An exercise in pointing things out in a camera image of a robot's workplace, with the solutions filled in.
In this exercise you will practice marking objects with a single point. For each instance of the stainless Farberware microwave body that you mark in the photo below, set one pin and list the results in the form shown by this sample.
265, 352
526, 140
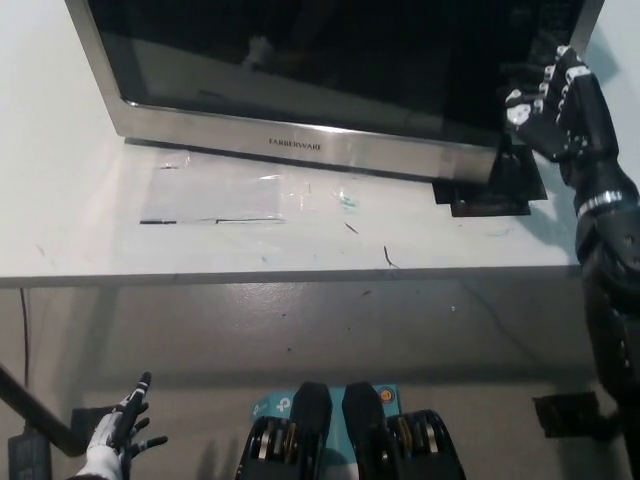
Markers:
583, 25

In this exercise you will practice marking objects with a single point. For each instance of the black metal pole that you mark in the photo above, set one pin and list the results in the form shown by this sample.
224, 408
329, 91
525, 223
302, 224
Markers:
35, 405

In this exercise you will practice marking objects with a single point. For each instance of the stainless microwave door dark glass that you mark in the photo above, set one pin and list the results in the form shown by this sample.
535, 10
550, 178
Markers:
280, 65

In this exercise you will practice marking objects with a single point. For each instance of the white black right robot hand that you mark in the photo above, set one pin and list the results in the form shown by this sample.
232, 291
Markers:
575, 115

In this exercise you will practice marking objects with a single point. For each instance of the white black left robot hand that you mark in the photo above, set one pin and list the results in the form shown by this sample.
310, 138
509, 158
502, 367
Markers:
107, 437

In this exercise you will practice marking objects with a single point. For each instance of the black tape patch on table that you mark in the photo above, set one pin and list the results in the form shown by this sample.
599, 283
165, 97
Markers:
500, 197

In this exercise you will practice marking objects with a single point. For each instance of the teal tp-link box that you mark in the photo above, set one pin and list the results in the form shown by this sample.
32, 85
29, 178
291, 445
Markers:
272, 402

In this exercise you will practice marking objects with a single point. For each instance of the clear plastic sheet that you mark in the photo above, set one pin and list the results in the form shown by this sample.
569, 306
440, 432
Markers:
215, 192

